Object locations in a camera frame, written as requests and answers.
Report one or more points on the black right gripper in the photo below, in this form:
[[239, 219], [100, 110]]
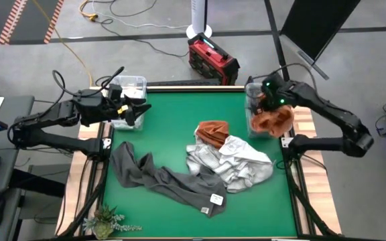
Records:
[[273, 93]]

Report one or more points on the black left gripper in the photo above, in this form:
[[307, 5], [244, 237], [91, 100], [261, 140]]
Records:
[[116, 107]]

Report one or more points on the long orange towel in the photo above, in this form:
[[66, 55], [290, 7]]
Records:
[[273, 122]]

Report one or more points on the small orange towel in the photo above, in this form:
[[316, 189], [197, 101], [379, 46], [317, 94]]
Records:
[[213, 132]]

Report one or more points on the plain white towel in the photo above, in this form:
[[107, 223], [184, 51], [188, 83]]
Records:
[[246, 160]]

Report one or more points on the dark grey towel with label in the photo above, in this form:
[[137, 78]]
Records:
[[166, 182]]

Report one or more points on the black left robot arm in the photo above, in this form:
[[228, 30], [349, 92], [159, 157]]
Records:
[[45, 117]]

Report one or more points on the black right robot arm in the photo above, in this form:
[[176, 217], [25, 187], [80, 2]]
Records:
[[330, 114]]

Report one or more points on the clear plastic bin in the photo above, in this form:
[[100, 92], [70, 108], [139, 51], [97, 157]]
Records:
[[139, 82], [248, 127]]

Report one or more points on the green table mat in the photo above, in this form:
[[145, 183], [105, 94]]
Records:
[[166, 110]]

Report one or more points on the black bar at table edge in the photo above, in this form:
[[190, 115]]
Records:
[[183, 82]]

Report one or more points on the red portable power station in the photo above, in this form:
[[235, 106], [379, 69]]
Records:
[[209, 60]]

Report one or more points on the black panel on stand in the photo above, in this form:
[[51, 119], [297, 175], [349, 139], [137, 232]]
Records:
[[317, 23]]

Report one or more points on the white tower fan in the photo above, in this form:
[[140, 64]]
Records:
[[199, 16]]

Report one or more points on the small succulent plant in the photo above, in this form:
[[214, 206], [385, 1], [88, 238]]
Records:
[[102, 224]]

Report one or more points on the grey desk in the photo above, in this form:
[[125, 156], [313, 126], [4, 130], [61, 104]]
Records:
[[15, 134]]

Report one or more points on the black orange-striped floor mat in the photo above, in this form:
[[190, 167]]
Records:
[[35, 20]]

